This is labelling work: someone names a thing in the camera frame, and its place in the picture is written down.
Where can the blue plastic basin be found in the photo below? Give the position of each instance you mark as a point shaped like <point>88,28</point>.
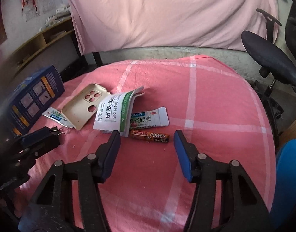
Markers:
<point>290,178</point>

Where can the wall calendar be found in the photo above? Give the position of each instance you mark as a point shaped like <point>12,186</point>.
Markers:
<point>45,4</point>

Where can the blue and white sachet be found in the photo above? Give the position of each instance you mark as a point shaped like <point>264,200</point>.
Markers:
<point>53,114</point>

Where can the wooden desk shelf unit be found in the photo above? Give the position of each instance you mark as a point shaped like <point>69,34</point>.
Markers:
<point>34,42</point>

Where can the brown and black battery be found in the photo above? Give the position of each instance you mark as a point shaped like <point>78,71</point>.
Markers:
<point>150,136</point>

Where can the black office chair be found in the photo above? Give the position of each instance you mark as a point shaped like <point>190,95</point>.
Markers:
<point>266,50</point>

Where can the black binder clip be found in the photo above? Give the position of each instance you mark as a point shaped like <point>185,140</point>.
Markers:
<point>54,129</point>

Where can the white sachet with red print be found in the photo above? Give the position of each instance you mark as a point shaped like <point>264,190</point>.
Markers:
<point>152,118</point>

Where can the white and green paper packet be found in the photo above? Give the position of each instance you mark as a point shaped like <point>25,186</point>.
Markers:
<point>111,116</point>

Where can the pink hanging sheet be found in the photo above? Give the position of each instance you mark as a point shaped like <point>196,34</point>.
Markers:
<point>162,14</point>

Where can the blue cardboard box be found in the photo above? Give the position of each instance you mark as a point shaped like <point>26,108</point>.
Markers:
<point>34,96</point>

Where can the pile of books and papers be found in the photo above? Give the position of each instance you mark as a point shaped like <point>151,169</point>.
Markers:
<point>58,15</point>

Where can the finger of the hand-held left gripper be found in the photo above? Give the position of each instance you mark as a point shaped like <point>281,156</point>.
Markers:
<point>37,135</point>
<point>43,147</point>

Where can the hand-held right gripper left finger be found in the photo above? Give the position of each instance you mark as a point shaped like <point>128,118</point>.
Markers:
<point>111,154</point>

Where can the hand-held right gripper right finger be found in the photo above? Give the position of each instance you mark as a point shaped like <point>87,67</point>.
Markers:
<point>184,154</point>

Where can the beige phone case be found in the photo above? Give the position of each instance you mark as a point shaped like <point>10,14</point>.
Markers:
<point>77,108</point>

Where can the pink checked cloth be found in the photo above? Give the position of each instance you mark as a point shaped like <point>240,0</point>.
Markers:
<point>210,101</point>

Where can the small stack of shelf books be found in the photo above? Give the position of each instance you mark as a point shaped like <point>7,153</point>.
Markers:
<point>59,34</point>

